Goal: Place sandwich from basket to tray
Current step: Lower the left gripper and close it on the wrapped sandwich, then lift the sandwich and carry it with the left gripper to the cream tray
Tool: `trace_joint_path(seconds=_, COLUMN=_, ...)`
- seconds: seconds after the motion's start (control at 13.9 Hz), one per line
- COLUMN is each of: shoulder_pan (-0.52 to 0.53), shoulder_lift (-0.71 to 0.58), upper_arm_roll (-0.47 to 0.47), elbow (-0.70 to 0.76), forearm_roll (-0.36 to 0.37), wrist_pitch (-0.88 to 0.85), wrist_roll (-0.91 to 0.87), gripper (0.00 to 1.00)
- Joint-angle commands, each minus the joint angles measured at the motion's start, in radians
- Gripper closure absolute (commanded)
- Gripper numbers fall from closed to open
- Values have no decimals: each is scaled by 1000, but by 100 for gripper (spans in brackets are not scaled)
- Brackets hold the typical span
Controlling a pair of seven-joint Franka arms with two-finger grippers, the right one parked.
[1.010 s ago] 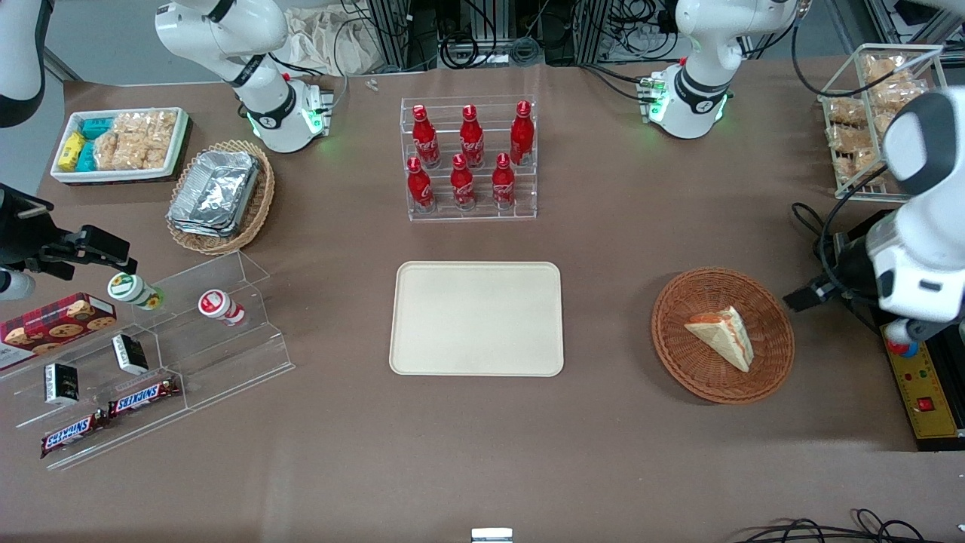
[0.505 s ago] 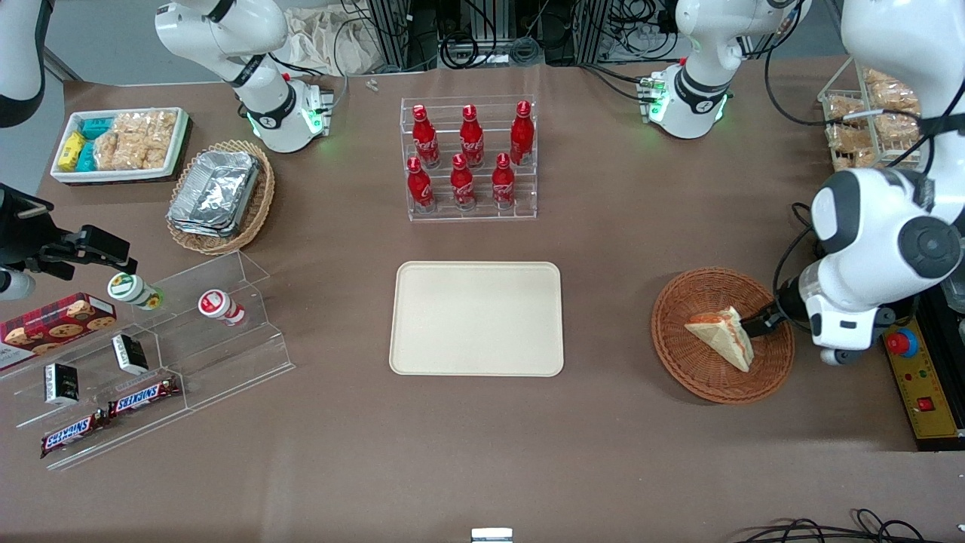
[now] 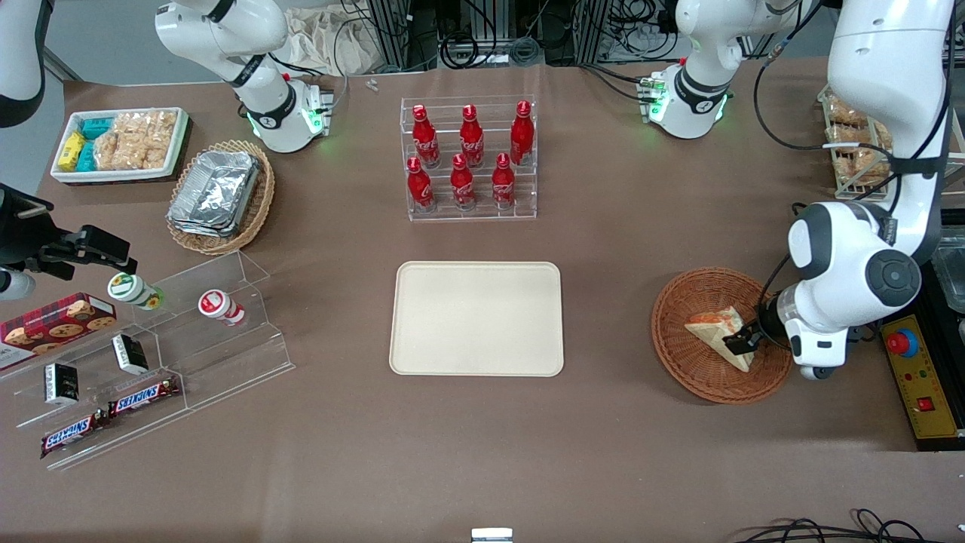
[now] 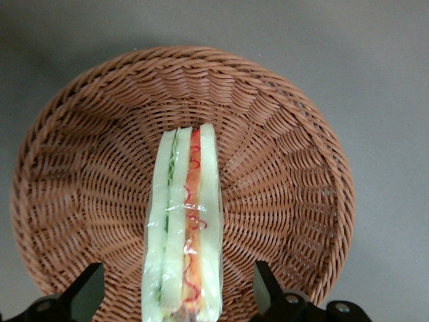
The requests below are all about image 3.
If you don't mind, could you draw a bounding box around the red capped yogurt bottle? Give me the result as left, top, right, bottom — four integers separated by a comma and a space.
198, 290, 247, 327

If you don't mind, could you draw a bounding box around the black floor cable bundle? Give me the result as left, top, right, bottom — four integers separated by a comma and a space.
735, 508, 965, 543

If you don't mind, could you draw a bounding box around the clear bag of rice crackers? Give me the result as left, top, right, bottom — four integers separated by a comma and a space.
93, 127, 146, 171
113, 110, 179, 170

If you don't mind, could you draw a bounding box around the beige cloth bag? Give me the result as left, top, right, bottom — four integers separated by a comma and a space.
280, 5, 387, 77

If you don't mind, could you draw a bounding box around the yellow snack box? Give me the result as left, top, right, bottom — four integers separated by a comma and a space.
58, 132, 87, 172

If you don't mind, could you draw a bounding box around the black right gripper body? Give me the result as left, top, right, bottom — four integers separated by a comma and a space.
0, 184, 55, 271

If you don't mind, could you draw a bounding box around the oval light wicker basket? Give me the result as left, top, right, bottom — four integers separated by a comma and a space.
166, 140, 276, 256

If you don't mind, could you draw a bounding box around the green capped yogurt bottle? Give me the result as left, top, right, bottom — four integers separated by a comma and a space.
107, 272, 165, 311

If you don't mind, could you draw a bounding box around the bagged fried snack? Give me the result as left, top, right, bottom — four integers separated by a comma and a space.
827, 123, 894, 154
826, 94, 870, 127
835, 148, 896, 186

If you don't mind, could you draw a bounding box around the coiled black cable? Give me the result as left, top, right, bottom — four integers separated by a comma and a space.
440, 30, 500, 70

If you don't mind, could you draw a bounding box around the white rectangular snack tray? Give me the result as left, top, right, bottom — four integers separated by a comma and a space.
50, 107, 189, 184

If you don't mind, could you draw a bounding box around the black countertop appliance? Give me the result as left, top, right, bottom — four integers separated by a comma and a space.
875, 226, 965, 453

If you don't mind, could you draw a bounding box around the clear acrylic bottle rack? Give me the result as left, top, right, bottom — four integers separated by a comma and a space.
400, 94, 538, 222

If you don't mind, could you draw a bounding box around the coiled grey cable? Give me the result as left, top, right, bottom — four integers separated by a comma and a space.
508, 35, 544, 66

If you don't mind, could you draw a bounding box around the yellow emergency stop box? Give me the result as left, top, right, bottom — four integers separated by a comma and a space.
880, 314, 963, 440

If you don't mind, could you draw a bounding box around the round brown wicker basket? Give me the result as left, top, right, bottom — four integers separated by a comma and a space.
651, 267, 795, 405

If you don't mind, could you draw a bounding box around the triangular sandwich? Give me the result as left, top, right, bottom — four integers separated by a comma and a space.
684, 305, 756, 373

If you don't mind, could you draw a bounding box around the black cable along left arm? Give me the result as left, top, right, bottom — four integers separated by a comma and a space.
751, 0, 905, 355

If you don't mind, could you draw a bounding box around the Snickers chocolate bar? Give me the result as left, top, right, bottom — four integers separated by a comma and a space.
40, 411, 111, 459
108, 375, 182, 419

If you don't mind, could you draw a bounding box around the stack of foil trays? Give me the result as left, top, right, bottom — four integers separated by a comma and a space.
167, 150, 263, 239

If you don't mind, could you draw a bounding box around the red plaid cookie box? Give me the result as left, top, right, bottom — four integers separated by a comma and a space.
0, 293, 118, 370

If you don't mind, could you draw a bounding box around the small black white box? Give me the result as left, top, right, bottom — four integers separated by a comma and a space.
112, 333, 150, 376
43, 363, 81, 406

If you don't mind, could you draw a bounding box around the white wire rack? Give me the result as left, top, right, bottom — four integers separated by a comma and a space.
817, 81, 965, 201

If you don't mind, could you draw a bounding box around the clear acrylic stepped shelf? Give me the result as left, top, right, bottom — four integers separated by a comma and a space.
11, 250, 296, 472

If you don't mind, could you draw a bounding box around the beige plastic tray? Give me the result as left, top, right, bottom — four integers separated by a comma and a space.
389, 261, 565, 377

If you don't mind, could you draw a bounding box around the red cola bottle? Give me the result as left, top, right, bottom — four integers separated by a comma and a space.
450, 153, 477, 211
491, 152, 517, 210
412, 104, 442, 168
459, 104, 486, 168
406, 156, 436, 213
510, 100, 536, 167

